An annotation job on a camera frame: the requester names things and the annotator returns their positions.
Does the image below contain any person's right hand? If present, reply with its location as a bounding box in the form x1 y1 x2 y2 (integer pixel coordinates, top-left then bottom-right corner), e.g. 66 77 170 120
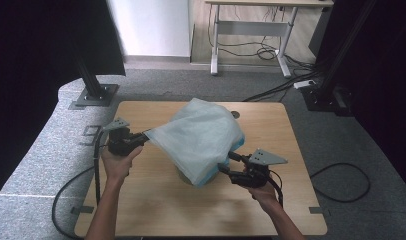
246 181 280 213

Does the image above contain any black curtain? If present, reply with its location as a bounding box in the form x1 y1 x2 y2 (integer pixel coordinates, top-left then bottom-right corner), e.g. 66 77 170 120
309 0 406 198
0 0 127 201

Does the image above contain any black metal stand grey base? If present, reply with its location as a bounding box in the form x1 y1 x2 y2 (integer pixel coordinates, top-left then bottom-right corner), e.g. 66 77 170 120
72 49 120 108

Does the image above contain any right hand-held gripper black cable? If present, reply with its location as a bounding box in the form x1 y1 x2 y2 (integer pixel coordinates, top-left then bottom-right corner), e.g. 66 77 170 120
266 169 285 208

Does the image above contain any white panel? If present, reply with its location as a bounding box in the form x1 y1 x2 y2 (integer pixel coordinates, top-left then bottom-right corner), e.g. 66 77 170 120
105 0 192 58

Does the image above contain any green plastic bin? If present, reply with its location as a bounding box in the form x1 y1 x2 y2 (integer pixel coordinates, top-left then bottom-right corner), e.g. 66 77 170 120
175 166 219 188

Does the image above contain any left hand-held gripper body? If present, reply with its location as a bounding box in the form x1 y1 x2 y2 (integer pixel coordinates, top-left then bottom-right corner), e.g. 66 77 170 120
102 117 139 157

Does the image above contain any hand-held gripper black cable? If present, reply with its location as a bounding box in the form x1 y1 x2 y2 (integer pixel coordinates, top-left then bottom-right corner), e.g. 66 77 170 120
266 169 285 208
51 129 111 240

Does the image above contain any bundle of black floor cables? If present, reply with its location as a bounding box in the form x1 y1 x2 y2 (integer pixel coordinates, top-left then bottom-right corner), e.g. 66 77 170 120
207 4 327 103

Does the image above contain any black looped floor cable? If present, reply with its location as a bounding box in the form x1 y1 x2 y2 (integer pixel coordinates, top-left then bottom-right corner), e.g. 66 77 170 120
309 162 371 204

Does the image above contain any white power strip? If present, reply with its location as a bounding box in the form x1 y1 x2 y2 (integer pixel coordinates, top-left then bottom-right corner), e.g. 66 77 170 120
293 79 317 90

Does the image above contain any person's left hand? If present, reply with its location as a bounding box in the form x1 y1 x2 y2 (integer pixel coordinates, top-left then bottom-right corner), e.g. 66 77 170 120
100 145 144 183

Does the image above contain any white bin bag blue edge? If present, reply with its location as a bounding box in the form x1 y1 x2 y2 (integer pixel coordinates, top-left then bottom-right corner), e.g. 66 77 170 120
144 97 246 188

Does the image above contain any left hand-held gripper black cable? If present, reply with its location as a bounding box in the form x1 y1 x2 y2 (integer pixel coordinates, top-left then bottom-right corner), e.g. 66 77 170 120
51 129 111 240

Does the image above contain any white frame desk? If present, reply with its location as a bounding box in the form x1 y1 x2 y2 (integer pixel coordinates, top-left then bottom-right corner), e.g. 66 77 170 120
204 0 335 79

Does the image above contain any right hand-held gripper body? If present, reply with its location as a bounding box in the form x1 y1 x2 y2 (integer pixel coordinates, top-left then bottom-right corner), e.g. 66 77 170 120
231 148 289 189

